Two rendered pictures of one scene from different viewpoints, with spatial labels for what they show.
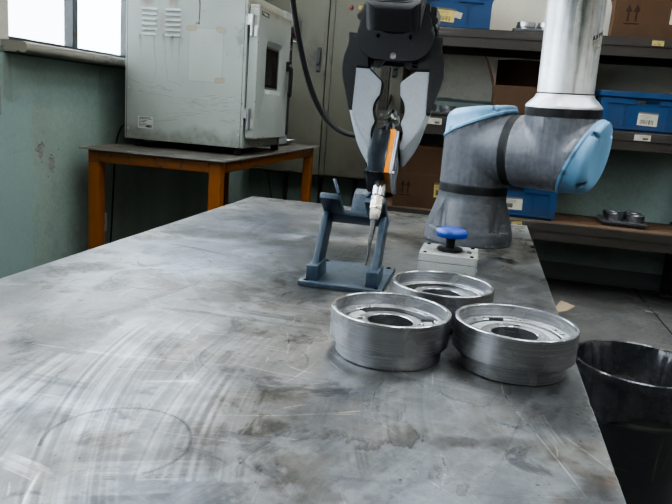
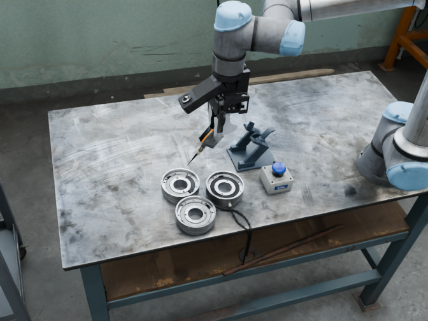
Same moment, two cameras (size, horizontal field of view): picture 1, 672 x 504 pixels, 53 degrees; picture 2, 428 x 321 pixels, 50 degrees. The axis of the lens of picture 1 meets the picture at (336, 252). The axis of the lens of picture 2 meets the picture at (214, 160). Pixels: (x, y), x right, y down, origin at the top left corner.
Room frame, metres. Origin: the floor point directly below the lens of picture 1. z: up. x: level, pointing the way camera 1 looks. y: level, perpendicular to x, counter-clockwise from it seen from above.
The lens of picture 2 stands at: (0.18, -0.81, 1.78)
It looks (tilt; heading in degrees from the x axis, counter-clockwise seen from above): 45 degrees down; 57
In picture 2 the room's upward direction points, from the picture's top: 6 degrees clockwise
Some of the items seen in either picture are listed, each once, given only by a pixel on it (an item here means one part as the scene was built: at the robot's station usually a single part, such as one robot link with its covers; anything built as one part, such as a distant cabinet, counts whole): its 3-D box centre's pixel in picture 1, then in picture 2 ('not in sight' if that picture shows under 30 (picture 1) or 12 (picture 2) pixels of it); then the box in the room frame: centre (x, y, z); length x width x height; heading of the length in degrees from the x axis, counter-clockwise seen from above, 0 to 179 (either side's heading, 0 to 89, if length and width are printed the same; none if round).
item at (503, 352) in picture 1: (513, 343); (195, 216); (0.56, -0.16, 0.82); 0.10 x 0.10 x 0.04
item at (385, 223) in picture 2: not in sight; (239, 223); (0.86, 0.02, 0.40); 1.17 x 0.59 x 0.80; 168
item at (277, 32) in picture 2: not in sight; (278, 32); (0.78, -0.09, 1.27); 0.11 x 0.11 x 0.08; 54
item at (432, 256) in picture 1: (448, 265); (278, 178); (0.84, -0.14, 0.82); 0.08 x 0.07 x 0.05; 168
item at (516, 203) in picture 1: (513, 195); not in sight; (4.18, -1.07, 0.56); 0.52 x 0.38 x 0.22; 75
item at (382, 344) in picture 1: (389, 330); (180, 186); (0.57, -0.05, 0.82); 0.10 x 0.10 x 0.04
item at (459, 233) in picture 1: (450, 246); (278, 172); (0.83, -0.14, 0.85); 0.04 x 0.04 x 0.05
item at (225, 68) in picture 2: not in sight; (228, 60); (0.69, -0.04, 1.19); 0.08 x 0.08 x 0.05
